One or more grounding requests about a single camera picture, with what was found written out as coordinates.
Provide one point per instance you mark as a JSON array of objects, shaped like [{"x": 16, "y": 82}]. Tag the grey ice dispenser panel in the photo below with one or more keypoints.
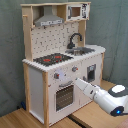
[{"x": 91, "y": 73}]

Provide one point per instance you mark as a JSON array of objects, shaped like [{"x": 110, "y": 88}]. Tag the toy oven door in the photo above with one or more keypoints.
[{"x": 65, "y": 98}]

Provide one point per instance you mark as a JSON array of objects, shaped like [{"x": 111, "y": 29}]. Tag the red stove knob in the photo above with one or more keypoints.
[
  {"x": 74, "y": 69},
  {"x": 56, "y": 75}
]

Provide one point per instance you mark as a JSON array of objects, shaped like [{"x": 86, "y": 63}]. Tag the left red stove knob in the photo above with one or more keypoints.
[{"x": 56, "y": 75}]

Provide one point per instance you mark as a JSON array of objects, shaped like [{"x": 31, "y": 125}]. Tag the right red stove knob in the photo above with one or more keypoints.
[{"x": 74, "y": 69}]

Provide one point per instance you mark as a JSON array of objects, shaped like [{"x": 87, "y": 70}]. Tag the grey range hood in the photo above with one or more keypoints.
[{"x": 48, "y": 18}]

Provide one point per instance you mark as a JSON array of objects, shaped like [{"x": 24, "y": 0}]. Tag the wooden toy kitchen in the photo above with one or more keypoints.
[{"x": 40, "y": 84}]

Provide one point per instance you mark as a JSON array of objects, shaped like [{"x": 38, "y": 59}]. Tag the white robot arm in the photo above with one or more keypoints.
[{"x": 114, "y": 101}]

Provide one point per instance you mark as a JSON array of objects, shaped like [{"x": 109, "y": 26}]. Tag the black toy stovetop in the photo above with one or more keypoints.
[{"x": 52, "y": 59}]

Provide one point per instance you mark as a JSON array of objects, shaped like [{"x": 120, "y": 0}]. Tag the white toy microwave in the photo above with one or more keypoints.
[{"x": 78, "y": 11}]

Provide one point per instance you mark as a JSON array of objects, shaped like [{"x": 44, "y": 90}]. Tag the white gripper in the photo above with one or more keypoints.
[{"x": 87, "y": 88}]

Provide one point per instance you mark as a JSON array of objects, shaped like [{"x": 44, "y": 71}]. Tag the grey toy sink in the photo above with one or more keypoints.
[{"x": 79, "y": 51}]

